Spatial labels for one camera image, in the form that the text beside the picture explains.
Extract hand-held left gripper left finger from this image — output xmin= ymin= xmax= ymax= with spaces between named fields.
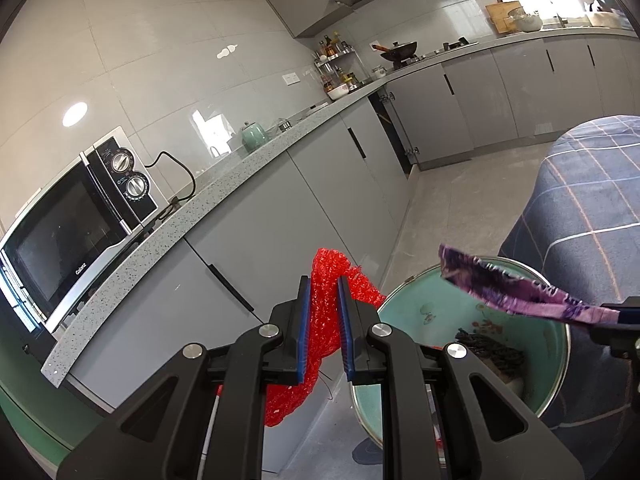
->
xmin=56 ymin=275 xmax=311 ymax=480

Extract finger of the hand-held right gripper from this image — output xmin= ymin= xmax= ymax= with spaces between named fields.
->
xmin=599 ymin=297 xmax=640 ymax=329
xmin=591 ymin=326 xmax=640 ymax=362

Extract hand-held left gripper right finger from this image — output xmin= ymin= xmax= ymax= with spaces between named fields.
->
xmin=337 ymin=275 xmax=586 ymax=480

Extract red mesh net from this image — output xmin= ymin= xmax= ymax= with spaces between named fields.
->
xmin=263 ymin=247 xmax=387 ymax=429

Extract teal enamel basin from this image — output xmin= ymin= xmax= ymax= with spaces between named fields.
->
xmin=348 ymin=255 xmax=572 ymax=454

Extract purple snack wrapper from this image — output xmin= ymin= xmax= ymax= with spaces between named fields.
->
xmin=438 ymin=243 xmax=621 ymax=329

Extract dark foam net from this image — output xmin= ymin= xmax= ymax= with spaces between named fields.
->
xmin=452 ymin=327 xmax=526 ymax=376

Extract blue plaid tablecloth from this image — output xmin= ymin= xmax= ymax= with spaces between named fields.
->
xmin=497 ymin=114 xmax=640 ymax=480

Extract grey lower cabinets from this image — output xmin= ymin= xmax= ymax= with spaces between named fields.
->
xmin=64 ymin=35 xmax=640 ymax=477

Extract dark shoe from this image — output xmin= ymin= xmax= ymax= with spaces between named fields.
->
xmin=351 ymin=438 xmax=384 ymax=467

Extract grey speckled countertop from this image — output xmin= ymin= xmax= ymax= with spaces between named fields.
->
xmin=40 ymin=26 xmax=640 ymax=389

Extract microwave oven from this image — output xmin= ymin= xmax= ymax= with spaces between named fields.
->
xmin=0 ymin=126 xmax=160 ymax=334

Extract metal spice rack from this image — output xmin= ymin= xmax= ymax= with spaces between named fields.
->
xmin=313 ymin=32 xmax=359 ymax=96

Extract black wok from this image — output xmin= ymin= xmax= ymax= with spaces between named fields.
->
xmin=371 ymin=39 xmax=419 ymax=64

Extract white dish basket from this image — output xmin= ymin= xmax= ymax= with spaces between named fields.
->
xmin=584 ymin=0 xmax=624 ymax=27

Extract gas stove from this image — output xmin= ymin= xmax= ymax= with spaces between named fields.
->
xmin=392 ymin=37 xmax=479 ymax=71

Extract wooden cutting board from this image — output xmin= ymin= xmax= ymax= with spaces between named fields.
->
xmin=485 ymin=0 xmax=524 ymax=36

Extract black power cable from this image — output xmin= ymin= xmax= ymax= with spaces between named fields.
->
xmin=144 ymin=150 xmax=197 ymax=222

